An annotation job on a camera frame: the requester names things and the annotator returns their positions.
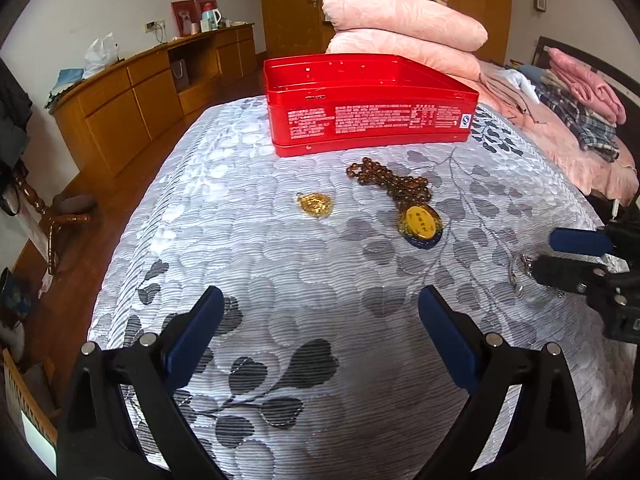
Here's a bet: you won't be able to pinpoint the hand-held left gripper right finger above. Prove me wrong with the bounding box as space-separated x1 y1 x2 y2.
415 285 587 480

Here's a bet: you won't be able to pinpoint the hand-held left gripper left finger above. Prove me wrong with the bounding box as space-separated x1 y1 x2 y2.
56 285 227 480

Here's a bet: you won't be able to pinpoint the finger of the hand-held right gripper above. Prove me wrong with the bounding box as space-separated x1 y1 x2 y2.
549 228 615 257
531 255 628 307

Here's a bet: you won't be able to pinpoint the silver chain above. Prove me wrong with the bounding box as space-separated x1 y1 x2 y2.
509 254 568 300

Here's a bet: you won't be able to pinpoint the amber bead necklace yellow pendant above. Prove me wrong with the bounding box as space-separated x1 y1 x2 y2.
346 157 443 250

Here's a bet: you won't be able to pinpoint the gold pendant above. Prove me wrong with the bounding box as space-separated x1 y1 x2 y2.
297 191 333 218

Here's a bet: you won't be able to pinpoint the red tin box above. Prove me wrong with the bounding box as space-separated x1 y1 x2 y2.
263 53 480 158

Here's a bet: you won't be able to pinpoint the pink bed sheet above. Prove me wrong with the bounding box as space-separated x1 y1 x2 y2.
475 60 640 206

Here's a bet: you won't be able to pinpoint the plaid folded clothes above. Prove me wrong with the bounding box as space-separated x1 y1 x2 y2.
537 82 621 162

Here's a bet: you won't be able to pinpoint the grey leaf-print quilted bedspread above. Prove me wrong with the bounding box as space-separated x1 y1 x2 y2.
87 95 631 480

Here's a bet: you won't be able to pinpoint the pink folded blanket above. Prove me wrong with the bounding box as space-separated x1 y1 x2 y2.
548 47 627 126

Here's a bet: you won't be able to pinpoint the beige cloth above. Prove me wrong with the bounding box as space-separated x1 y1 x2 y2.
479 67 541 123

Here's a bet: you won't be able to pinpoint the white cloth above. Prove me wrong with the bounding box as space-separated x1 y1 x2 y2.
500 67 538 101

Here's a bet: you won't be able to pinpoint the woven basket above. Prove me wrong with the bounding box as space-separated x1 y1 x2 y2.
2 347 58 448

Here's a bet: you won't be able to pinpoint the blue patterned bag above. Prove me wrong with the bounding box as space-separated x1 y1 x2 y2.
0 267 31 318

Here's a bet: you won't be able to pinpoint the dark wooden bed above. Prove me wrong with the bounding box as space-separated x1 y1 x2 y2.
532 36 640 111

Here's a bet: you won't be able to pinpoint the pink folded quilt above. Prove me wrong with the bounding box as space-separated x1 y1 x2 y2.
325 29 482 82
321 0 488 52

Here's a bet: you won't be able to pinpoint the wooden desk cabinet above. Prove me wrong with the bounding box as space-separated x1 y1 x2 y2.
50 24 258 178

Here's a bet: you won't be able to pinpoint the grey paper bag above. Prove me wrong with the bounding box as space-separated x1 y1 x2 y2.
170 58 191 92

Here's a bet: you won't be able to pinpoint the blue cloth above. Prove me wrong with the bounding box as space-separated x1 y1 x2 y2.
44 67 86 111

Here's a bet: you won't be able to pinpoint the black coat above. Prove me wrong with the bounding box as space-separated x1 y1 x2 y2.
0 57 33 171

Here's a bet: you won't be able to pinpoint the white plastic bag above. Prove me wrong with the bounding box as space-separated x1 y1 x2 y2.
82 32 121 80

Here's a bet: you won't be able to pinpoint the wooden wardrobe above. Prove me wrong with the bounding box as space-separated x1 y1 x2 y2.
257 0 515 63

